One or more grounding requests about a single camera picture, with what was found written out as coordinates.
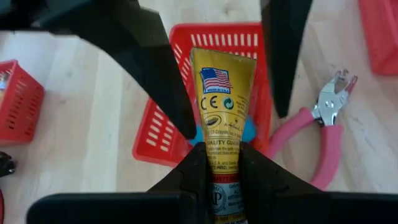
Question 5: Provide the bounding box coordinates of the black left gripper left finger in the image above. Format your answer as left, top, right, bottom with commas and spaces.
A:
148, 142, 212, 224

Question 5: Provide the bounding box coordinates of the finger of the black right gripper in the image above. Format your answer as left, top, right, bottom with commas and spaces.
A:
261, 0, 313, 119
77, 0, 197, 140

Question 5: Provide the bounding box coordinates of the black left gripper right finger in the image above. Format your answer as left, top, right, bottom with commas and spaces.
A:
238, 142, 321, 224

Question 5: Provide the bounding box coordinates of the pink-handled metal hole punch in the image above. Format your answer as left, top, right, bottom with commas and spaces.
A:
267, 68, 358, 191

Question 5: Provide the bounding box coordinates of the small blue plastic object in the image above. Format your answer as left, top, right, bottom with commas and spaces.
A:
188, 116, 258, 147

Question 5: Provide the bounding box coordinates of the red plastic basket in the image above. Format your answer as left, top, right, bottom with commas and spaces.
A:
357, 0, 398, 76
132, 22, 274, 168
0, 60, 45, 146

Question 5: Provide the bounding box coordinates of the red desk lamp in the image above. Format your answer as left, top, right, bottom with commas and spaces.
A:
0, 151, 16, 224

